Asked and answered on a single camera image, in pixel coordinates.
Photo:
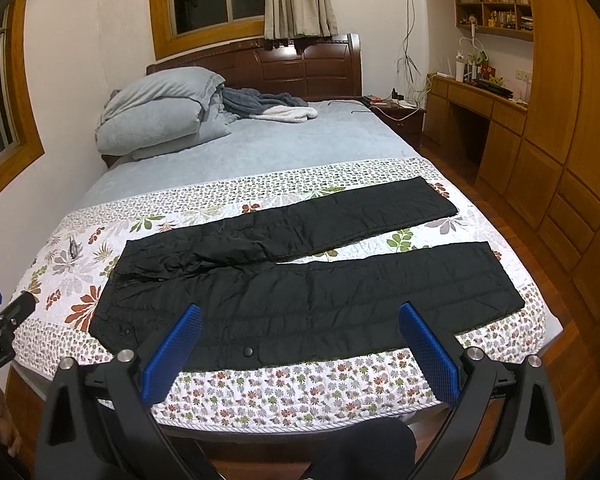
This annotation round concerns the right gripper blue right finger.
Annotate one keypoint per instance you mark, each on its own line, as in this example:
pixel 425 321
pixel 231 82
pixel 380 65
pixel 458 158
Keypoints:
pixel 439 368

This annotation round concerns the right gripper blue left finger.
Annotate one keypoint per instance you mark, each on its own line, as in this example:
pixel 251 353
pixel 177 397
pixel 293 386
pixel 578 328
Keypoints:
pixel 164 354

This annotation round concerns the black padded pants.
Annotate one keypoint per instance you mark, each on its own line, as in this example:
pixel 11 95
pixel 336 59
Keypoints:
pixel 267 299

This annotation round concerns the floral quilted bedspread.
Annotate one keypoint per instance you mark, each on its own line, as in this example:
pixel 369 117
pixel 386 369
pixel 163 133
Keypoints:
pixel 308 396

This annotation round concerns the black eyeglasses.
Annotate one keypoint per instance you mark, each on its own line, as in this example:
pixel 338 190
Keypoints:
pixel 74 250

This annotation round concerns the side wooden framed window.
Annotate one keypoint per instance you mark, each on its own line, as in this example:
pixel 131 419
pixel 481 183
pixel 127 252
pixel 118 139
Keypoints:
pixel 20 143

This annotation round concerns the dark wooden nightstand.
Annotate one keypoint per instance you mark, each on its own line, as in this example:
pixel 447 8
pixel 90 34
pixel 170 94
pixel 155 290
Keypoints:
pixel 406 122

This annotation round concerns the wooden desk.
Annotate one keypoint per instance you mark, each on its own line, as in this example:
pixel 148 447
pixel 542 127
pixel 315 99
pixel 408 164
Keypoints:
pixel 475 128

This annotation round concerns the grey folded duvet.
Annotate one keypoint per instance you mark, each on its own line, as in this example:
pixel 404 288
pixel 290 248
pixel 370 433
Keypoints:
pixel 162 113

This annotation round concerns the grey and white blanket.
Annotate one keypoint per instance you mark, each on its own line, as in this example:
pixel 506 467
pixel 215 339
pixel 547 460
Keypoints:
pixel 247 103

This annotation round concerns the dark wooden headboard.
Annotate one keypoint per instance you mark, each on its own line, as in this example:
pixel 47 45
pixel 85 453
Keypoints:
pixel 314 69

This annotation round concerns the beige curtain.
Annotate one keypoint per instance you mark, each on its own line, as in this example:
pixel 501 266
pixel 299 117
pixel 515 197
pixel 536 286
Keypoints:
pixel 292 19

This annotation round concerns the wooden wall shelf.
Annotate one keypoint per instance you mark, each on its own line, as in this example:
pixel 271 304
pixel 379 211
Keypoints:
pixel 507 18

